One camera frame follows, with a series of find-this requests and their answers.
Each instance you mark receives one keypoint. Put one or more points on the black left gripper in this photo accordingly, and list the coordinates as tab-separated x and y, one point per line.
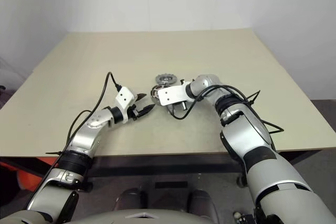
134	113

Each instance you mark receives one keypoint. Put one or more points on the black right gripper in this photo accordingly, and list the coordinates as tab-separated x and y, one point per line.
171	109

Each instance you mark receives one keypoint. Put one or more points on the silver motor stator copper windings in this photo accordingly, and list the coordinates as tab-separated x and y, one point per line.
155	93

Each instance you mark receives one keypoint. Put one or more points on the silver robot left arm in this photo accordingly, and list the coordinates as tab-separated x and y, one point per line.
84	134

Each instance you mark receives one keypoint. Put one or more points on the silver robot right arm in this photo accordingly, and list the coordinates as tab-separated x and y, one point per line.
236	129

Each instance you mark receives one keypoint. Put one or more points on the grey metal gear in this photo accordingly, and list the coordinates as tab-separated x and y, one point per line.
165	78

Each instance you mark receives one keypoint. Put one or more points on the dark rounded shape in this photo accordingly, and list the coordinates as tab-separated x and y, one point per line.
202	201
132	199

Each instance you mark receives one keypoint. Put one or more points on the grey robot torso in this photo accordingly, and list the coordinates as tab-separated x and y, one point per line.
144	220

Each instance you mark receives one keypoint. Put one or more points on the small white round knob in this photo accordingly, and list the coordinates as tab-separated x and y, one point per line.
238	215

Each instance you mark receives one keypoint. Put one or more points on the orange object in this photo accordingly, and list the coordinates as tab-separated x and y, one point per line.
26	179

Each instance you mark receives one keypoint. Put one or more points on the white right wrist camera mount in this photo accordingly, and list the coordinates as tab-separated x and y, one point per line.
170	94

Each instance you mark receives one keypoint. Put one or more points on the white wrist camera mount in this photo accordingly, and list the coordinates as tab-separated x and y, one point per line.
124	98
170	94

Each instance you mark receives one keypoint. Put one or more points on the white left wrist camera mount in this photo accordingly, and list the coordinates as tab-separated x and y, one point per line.
124	98

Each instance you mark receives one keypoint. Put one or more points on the black table frame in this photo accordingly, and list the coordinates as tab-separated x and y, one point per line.
170	166

